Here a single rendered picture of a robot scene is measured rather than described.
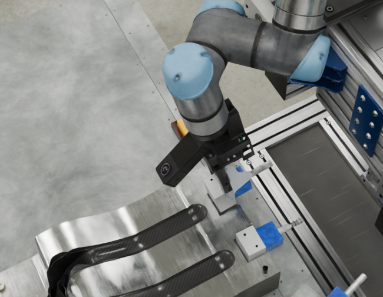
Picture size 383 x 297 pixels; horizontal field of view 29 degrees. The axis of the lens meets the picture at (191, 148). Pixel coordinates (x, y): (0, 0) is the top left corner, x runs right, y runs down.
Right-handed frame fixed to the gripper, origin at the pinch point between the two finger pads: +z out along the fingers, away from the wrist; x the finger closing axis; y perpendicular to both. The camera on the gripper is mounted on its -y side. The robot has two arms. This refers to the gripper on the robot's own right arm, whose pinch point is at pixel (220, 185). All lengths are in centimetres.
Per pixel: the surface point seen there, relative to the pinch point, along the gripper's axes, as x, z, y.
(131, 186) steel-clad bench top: 17.1, 10.2, -15.1
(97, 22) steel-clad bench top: 61, 6, -3
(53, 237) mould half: 5.5, -4.2, -31.6
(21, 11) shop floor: 158, 71, -22
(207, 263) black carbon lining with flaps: -9.4, 6.3, -9.3
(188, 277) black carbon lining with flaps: -10.1, 6.1, -13.6
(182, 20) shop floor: 124, 83, 29
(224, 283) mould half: -14.5, 6.7, -8.6
